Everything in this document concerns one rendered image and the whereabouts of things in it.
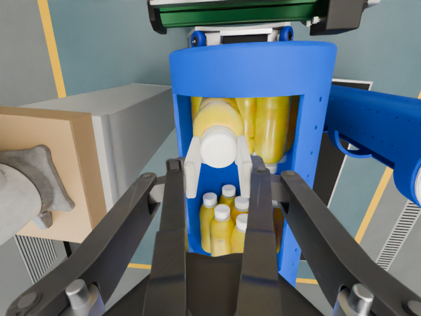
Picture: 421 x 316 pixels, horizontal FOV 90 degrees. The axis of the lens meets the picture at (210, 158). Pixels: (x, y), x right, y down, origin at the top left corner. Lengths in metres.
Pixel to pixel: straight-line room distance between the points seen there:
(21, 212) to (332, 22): 0.75
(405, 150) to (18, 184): 0.93
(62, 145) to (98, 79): 1.19
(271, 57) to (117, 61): 1.45
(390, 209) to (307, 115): 2.07
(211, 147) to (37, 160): 0.48
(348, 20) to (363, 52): 1.19
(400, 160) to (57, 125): 0.87
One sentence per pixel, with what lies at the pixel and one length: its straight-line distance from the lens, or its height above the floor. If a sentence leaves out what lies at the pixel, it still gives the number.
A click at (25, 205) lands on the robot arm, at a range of 0.59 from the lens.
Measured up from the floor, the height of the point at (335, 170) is 0.15.
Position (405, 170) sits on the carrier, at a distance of 0.76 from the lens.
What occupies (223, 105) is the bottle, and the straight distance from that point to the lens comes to 0.26.
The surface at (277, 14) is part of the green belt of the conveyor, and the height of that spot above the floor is 0.89.
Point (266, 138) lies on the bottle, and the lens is 0.43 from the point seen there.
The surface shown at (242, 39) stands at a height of 1.05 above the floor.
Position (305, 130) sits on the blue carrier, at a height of 1.21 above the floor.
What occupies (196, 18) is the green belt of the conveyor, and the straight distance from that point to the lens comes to 0.64.
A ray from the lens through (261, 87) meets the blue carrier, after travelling 0.29.
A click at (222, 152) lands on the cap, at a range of 0.21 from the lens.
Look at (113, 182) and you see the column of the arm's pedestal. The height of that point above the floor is 0.98.
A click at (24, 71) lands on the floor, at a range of 2.05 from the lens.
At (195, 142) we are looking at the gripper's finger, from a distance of 0.20.
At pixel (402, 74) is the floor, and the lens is 1.92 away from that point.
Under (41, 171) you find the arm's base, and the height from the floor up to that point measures 1.11.
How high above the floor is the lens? 1.52
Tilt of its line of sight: 66 degrees down
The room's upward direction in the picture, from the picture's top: 173 degrees counter-clockwise
